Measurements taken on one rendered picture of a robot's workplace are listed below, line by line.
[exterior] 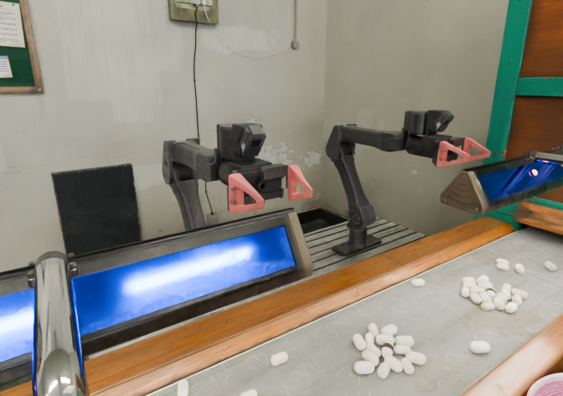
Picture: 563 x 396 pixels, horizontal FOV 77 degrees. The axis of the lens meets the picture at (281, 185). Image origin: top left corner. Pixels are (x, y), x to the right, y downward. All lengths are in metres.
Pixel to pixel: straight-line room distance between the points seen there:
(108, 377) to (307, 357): 0.36
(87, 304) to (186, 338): 0.47
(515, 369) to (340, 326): 0.32
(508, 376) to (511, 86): 0.99
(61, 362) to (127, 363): 0.55
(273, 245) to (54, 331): 0.22
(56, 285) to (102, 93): 2.19
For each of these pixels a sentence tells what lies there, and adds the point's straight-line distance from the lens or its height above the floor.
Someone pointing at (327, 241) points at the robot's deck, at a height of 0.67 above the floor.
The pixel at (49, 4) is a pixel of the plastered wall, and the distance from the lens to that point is 2.45.
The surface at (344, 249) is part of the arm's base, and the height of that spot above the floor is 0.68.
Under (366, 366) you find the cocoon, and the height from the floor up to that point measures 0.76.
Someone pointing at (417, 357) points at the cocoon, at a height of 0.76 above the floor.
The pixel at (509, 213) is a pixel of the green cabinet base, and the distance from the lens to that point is 1.54.
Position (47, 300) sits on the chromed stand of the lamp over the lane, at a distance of 0.28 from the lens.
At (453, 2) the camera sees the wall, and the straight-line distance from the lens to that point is 2.54.
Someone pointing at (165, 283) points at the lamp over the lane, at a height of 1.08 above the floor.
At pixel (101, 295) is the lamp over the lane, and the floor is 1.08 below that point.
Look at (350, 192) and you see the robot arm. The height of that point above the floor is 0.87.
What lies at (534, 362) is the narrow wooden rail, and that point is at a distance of 0.85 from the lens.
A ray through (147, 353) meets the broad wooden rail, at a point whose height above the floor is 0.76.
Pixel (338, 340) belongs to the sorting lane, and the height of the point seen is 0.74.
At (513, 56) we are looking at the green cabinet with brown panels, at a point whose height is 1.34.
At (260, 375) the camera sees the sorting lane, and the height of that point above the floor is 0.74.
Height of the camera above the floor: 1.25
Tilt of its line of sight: 16 degrees down
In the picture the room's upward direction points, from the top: straight up
